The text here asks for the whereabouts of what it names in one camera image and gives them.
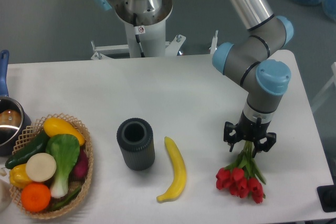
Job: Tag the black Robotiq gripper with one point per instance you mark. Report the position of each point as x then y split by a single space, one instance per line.
253 131

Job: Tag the red tulip bouquet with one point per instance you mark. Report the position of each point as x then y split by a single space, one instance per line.
242 178

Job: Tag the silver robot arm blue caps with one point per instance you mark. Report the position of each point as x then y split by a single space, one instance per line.
249 64

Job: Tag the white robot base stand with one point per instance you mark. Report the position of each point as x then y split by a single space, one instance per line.
145 27

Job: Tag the yellow banana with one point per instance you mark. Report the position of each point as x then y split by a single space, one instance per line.
180 174

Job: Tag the black device at table edge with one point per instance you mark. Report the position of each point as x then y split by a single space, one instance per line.
327 197

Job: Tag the dark grey ribbed vase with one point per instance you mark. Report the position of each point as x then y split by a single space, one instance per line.
135 139

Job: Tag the purple sweet potato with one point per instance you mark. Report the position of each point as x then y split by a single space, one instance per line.
80 169

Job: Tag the green bok choy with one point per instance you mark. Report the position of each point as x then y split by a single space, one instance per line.
64 148

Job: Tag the yellow squash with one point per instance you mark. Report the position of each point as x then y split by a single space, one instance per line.
55 126

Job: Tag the green chili pepper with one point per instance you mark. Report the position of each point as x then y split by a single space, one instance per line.
65 201

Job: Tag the green cucumber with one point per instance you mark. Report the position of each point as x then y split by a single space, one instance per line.
35 146

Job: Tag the cream round radish slice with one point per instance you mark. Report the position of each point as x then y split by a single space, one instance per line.
41 167

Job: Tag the woven wicker basket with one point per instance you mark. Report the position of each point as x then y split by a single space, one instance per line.
79 180

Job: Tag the orange fruit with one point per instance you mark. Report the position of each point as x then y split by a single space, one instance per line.
35 197

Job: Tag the yellow bell pepper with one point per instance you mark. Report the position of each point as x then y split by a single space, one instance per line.
18 176

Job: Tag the garlic clove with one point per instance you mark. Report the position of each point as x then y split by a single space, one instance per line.
3 172

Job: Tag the white round object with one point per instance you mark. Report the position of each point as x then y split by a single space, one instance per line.
5 195

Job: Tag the blue handled saucepan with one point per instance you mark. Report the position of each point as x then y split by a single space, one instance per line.
13 117

